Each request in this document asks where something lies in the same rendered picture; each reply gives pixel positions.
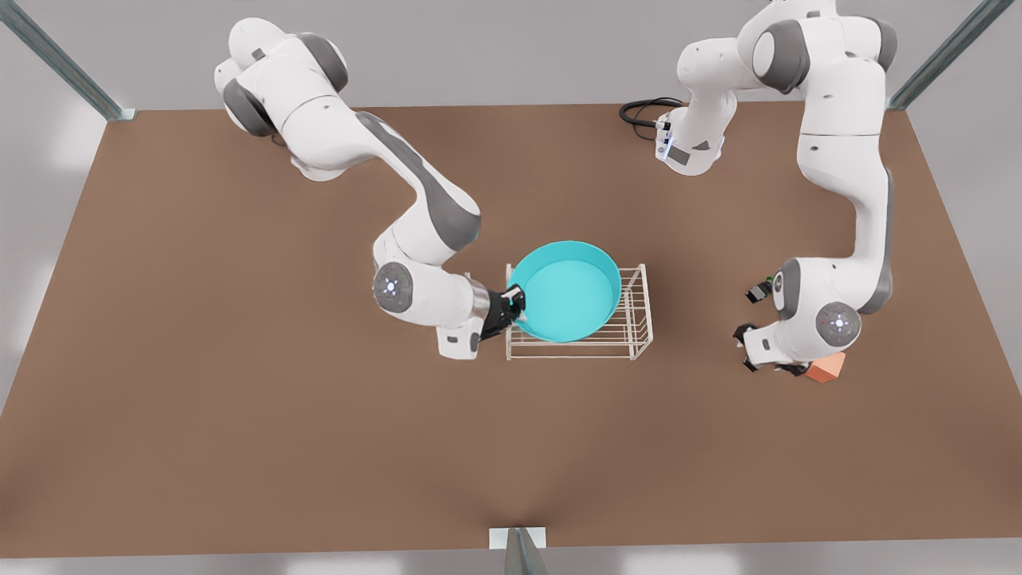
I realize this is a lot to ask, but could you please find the red button switch box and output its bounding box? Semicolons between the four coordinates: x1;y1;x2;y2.
804;351;846;385

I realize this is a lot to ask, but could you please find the silver frame post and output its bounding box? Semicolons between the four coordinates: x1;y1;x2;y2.
885;0;1016;112
489;526;549;575
0;0;137;123

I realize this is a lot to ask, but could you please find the white wire shelf rack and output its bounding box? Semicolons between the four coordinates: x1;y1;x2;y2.
505;264;655;363

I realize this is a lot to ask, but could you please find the teal round plate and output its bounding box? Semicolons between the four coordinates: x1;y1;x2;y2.
508;240;624;345

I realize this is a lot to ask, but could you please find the black cable loop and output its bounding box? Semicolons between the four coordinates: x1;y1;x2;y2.
619;97;688;144

